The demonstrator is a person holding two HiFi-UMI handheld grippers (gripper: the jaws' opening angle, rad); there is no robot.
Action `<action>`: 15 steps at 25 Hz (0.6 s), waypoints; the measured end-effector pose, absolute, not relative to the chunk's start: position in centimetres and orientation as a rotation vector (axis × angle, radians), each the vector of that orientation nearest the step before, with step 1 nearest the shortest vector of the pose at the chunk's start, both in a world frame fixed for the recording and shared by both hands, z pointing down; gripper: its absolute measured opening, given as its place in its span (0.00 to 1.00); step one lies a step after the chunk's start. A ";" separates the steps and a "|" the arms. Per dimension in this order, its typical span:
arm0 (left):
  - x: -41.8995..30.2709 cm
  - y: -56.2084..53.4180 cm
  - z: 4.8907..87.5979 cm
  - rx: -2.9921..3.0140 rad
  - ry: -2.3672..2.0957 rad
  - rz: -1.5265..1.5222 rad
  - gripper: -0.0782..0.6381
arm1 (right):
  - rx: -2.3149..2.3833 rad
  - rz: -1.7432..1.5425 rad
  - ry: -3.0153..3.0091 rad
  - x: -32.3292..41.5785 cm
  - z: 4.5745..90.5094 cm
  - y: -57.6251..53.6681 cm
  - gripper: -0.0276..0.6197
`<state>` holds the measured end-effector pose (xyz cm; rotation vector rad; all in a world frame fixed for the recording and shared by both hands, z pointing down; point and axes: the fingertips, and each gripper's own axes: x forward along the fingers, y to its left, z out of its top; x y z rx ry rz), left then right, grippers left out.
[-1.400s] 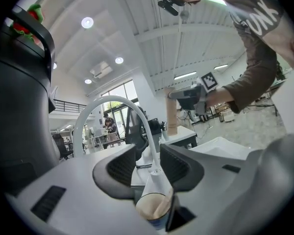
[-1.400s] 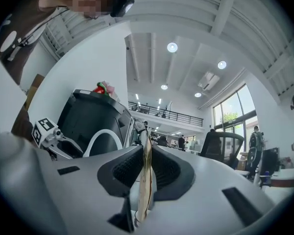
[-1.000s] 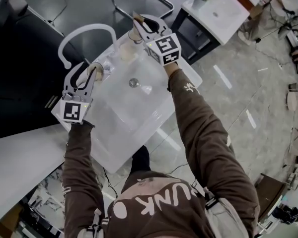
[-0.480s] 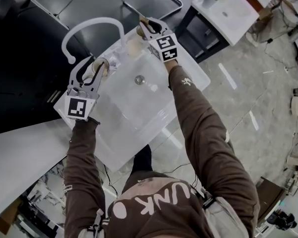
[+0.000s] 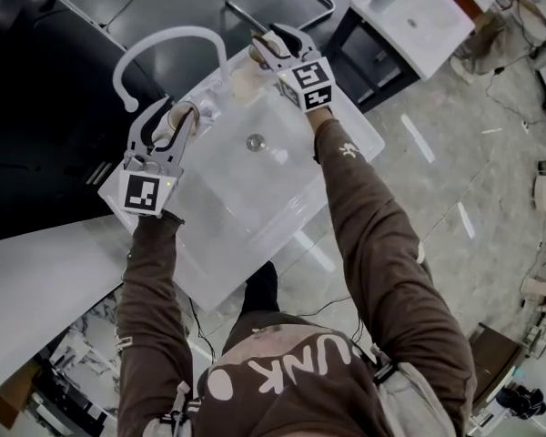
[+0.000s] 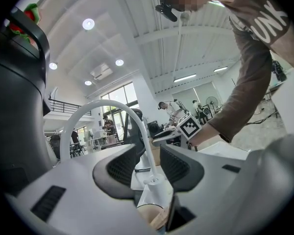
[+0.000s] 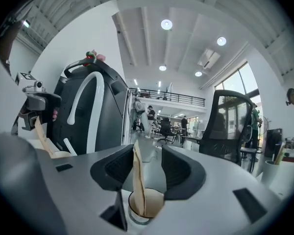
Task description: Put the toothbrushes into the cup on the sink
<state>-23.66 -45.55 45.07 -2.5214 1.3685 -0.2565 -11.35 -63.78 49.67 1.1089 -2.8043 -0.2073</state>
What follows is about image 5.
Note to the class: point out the person's left forearm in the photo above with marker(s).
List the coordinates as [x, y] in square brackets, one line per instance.
[154, 298]

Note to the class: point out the person's brown printed torso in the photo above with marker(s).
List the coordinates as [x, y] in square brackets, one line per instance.
[291, 380]

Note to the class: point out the person's right forearm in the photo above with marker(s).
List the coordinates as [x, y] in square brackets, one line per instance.
[382, 253]

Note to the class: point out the black washbasin cabinet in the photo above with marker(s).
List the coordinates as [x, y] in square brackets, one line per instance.
[368, 62]

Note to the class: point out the marble patterned panel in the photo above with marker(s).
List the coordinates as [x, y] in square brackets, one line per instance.
[93, 348]

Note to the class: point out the metal chair frame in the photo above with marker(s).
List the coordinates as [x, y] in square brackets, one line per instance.
[273, 7]

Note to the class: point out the small white washbasin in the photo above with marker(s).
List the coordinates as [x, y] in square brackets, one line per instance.
[418, 25]

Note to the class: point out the white sink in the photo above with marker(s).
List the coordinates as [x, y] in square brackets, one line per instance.
[255, 198]

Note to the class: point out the white curved faucet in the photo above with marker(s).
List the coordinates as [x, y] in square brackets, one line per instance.
[173, 32]

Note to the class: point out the metal sink drain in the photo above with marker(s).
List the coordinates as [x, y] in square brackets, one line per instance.
[255, 142]

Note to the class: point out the translucent beige cup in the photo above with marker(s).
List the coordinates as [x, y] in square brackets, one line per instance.
[267, 39]
[166, 128]

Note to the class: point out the person's black trouser leg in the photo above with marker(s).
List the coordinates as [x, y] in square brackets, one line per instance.
[261, 289]

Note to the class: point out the white counter slab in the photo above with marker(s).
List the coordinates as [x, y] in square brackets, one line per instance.
[41, 289]

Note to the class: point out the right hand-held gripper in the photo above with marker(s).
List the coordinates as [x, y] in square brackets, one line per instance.
[307, 82]

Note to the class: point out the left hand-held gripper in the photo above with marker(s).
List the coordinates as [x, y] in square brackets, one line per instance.
[141, 191]

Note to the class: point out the brown cardboard box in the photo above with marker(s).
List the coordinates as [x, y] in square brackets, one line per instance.
[496, 362]

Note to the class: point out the black table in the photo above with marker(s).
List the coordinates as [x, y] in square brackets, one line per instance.
[50, 130]

